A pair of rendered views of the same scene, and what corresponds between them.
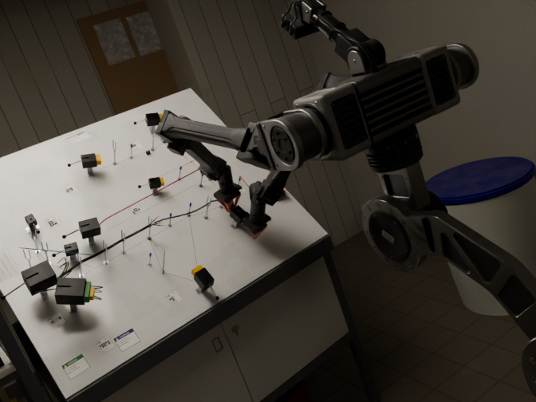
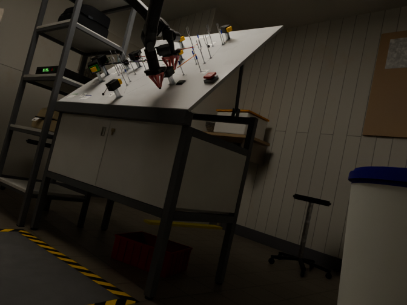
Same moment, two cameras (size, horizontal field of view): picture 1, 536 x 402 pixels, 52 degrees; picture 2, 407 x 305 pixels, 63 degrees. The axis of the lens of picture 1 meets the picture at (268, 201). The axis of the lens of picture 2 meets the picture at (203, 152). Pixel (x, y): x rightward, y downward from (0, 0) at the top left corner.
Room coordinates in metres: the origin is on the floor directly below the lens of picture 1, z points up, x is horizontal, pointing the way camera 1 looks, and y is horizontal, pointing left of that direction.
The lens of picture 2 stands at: (1.82, -1.63, 0.59)
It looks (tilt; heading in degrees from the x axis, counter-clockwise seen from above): 4 degrees up; 70
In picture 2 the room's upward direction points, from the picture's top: 13 degrees clockwise
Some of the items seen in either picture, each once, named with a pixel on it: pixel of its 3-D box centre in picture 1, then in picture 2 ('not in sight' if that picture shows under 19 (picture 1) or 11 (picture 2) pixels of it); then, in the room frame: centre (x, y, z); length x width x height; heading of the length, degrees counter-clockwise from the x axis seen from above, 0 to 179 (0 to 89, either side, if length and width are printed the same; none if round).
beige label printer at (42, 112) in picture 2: not in sight; (59, 121); (1.61, 1.09, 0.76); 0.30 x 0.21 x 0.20; 35
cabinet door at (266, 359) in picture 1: (289, 325); (135, 158); (2.08, 0.09, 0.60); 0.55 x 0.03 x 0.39; 122
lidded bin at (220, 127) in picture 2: not in sight; (240, 126); (3.44, 1.87, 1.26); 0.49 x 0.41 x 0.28; 115
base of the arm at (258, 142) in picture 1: (273, 140); not in sight; (1.32, -0.06, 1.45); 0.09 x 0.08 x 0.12; 115
